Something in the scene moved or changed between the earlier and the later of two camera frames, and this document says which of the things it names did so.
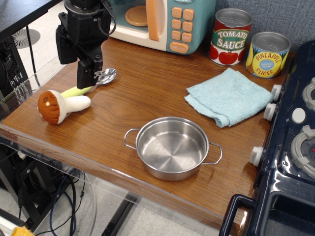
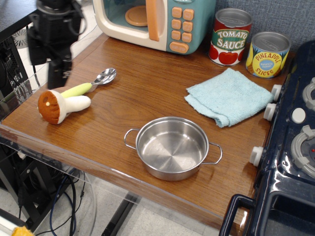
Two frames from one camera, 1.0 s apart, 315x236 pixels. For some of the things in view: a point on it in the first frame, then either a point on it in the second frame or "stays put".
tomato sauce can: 231,31 stays put
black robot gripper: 84,29 to 56,26
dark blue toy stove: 283,204 stays put
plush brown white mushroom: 53,108 stays put
